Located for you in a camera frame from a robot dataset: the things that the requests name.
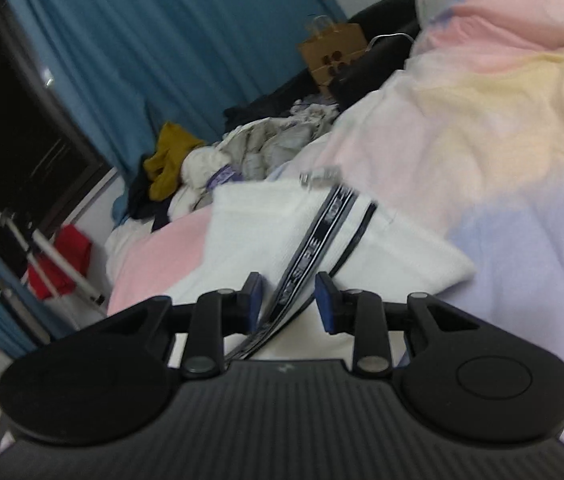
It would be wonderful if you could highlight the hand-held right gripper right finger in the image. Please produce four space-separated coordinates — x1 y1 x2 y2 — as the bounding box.
314 271 483 376

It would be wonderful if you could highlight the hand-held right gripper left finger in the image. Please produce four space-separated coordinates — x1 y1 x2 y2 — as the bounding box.
97 271 266 380

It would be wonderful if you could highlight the white garment with black strap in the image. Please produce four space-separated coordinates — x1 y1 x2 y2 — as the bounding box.
171 179 477 362

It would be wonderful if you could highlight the pile of grey white clothes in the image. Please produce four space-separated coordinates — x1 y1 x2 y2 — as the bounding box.
168 101 341 222

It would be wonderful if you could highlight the white fleece blanket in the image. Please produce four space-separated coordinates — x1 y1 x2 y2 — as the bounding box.
104 219 163 281

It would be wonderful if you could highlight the dark cloth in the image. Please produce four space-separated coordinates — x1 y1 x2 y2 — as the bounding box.
124 167 164 222

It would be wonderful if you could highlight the mustard yellow cloth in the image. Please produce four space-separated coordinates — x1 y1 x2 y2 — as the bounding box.
143 122 208 201

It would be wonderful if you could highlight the red garment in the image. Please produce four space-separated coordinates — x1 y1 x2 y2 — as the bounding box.
26 224 93 301

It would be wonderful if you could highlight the garment steamer stand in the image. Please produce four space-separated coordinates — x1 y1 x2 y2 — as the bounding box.
0 207 109 322

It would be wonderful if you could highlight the pastel duvet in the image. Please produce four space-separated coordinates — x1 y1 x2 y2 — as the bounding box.
106 0 564 461

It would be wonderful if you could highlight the black headboard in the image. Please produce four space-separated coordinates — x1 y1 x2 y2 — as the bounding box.
222 0 422 131

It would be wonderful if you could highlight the brown paper bag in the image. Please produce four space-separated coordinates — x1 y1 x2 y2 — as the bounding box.
297 15 368 99

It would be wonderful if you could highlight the dark window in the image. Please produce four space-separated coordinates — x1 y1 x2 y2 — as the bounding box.
0 0 122 281

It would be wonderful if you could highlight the white cable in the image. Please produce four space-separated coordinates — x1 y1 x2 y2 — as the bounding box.
366 33 414 50

